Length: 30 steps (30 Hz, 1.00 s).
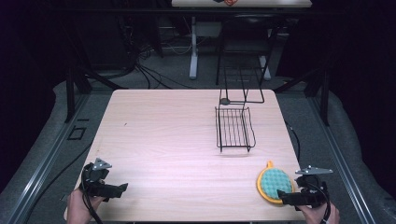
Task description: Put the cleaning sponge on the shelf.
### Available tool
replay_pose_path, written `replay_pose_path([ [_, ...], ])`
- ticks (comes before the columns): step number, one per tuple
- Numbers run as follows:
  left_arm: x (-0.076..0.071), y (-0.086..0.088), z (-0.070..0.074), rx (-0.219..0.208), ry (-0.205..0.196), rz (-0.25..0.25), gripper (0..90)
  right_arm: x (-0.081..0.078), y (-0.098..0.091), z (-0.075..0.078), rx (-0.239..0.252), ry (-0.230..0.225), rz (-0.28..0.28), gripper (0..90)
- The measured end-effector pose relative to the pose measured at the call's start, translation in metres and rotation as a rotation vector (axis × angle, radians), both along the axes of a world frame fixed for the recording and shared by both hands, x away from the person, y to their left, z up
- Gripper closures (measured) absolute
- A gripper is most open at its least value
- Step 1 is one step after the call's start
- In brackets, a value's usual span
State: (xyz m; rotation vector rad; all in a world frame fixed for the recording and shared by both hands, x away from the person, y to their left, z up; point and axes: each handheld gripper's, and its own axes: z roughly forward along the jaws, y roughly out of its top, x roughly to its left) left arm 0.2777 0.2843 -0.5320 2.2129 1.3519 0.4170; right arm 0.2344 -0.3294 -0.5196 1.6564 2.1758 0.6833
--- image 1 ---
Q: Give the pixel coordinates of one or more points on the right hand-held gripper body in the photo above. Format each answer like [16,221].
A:
[313,189]

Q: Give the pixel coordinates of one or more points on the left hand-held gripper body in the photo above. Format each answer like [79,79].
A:
[93,182]

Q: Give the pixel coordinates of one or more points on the green sponge with yellow rim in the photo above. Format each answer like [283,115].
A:
[274,182]

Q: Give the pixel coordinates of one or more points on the person's right hand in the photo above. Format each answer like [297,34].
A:
[316,215]

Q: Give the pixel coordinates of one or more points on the person's left hand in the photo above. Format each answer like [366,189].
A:
[77,207]

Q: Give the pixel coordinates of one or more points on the black metal stand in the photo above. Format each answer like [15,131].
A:
[325,99]
[71,93]

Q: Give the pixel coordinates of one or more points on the white table with white legs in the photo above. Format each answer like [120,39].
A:
[194,46]

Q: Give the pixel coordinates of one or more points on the black chair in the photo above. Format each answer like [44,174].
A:
[246,34]

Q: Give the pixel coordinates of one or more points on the aluminium floor rail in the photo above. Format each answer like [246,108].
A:
[342,161]
[46,165]

